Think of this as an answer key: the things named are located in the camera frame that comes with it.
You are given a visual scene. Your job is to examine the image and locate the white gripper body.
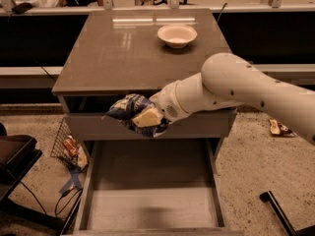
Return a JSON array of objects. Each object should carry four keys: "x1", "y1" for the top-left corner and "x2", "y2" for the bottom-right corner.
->
[{"x1": 150, "y1": 81, "x2": 190, "y2": 122}]

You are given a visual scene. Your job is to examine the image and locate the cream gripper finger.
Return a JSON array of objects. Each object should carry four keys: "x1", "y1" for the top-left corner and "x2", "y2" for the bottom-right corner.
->
[{"x1": 132, "y1": 108, "x2": 163, "y2": 128}]

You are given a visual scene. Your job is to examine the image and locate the blue chip bag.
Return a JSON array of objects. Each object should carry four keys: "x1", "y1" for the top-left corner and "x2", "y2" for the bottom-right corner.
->
[{"x1": 105, "y1": 93, "x2": 169, "y2": 138}]

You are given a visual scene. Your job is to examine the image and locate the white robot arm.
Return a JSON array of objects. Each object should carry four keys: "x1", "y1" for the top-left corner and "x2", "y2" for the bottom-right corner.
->
[{"x1": 132, "y1": 53, "x2": 315, "y2": 143}]

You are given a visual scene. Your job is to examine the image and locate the closed grey drawer front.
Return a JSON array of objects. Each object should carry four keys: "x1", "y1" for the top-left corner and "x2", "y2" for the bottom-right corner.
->
[{"x1": 65, "y1": 109, "x2": 236, "y2": 141}]

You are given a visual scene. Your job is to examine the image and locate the open grey bottom drawer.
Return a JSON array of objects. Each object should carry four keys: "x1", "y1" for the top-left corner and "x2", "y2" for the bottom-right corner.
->
[{"x1": 74, "y1": 139, "x2": 225, "y2": 236}]

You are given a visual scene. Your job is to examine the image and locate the white paper bowl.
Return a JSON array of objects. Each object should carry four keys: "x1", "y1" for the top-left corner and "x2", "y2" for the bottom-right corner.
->
[{"x1": 157, "y1": 24, "x2": 198, "y2": 49}]

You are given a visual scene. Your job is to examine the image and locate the grey cabinet with glossy top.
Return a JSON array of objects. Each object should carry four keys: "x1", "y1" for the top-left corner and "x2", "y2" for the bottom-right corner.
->
[{"x1": 51, "y1": 8, "x2": 250, "y2": 162}]

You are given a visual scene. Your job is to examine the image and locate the red soda can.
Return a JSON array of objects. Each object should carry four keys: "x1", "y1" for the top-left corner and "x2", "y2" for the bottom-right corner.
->
[{"x1": 63, "y1": 138, "x2": 78, "y2": 156}]

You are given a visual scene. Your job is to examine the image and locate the blue tape cross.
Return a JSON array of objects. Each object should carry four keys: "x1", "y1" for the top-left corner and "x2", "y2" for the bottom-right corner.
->
[{"x1": 59, "y1": 170, "x2": 82, "y2": 194}]

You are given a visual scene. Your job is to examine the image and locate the snack wrapper on floor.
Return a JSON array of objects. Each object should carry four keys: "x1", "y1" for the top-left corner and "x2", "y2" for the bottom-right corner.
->
[{"x1": 269, "y1": 118, "x2": 296, "y2": 138}]

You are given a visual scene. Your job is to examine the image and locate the black metal leg right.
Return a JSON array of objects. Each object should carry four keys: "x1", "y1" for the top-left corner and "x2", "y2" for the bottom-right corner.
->
[{"x1": 259, "y1": 190, "x2": 315, "y2": 236}]

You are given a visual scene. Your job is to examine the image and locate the black chair base left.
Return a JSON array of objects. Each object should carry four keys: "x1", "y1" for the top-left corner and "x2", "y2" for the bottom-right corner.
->
[{"x1": 0, "y1": 123, "x2": 67, "y2": 231}]

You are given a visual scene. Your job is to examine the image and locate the wire mesh basket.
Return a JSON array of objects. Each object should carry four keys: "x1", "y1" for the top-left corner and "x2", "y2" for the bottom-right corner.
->
[{"x1": 50, "y1": 120, "x2": 89, "y2": 172}]

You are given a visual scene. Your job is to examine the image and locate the black cable on floor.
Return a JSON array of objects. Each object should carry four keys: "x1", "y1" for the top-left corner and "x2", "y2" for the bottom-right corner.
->
[{"x1": 19, "y1": 180, "x2": 83, "y2": 218}]

